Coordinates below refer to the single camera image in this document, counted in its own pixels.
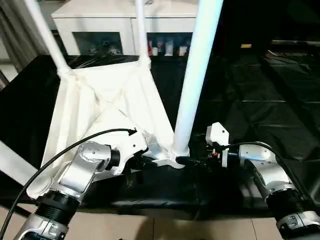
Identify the white cabinet with glass doors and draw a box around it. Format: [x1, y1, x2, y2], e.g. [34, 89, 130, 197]
[51, 0, 202, 57]

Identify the grey curtain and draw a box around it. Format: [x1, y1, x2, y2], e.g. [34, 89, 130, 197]
[0, 0, 52, 72]

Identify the white plastic table leg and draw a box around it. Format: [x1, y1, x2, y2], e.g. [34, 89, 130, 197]
[172, 0, 225, 157]
[133, 0, 153, 69]
[0, 140, 39, 189]
[22, 0, 74, 77]

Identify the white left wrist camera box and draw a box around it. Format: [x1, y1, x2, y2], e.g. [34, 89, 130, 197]
[112, 130, 149, 174]

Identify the white plastic table top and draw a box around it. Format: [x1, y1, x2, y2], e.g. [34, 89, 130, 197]
[25, 56, 194, 200]

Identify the black mat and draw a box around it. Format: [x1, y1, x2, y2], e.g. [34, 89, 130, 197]
[0, 45, 320, 221]

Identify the small white bottle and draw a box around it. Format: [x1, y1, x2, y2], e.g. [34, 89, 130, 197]
[164, 42, 175, 56]

